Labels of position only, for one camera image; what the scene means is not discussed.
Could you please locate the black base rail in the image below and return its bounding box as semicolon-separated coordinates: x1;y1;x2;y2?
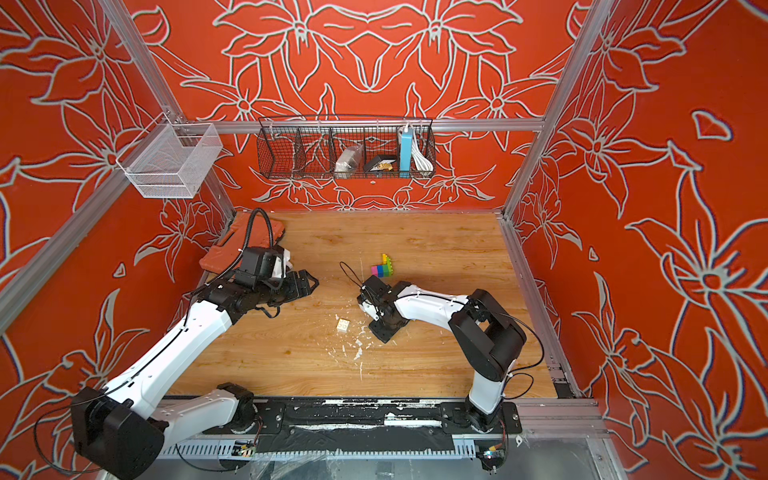
198;397;522;459

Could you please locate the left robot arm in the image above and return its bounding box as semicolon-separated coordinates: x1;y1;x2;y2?
70;270;319;479

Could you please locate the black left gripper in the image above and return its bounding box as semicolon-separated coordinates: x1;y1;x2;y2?
256;266;321;304

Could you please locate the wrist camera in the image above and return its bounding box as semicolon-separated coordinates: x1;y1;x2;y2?
235;246;291;288
357;277;390;319

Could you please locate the orange tool case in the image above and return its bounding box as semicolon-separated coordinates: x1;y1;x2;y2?
199;210;270;281

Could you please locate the white cable bundle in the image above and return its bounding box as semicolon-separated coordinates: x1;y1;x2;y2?
412;143;436;176

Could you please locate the white wire basket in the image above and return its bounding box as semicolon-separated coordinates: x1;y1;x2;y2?
117;123;222;199

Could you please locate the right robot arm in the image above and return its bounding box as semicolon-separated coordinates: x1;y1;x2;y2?
357;276;527;418

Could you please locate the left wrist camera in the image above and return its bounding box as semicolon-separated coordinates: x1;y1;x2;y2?
235;246;291;288

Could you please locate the black item in basket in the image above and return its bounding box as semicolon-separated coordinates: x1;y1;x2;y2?
364;154;399;173

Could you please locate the grey packet in basket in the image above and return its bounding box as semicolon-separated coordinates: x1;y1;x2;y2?
334;144;364;179

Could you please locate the black wire basket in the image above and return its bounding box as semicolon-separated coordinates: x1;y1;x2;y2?
256;115;437;180

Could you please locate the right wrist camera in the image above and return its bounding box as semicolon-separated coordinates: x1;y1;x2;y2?
357;277;390;319

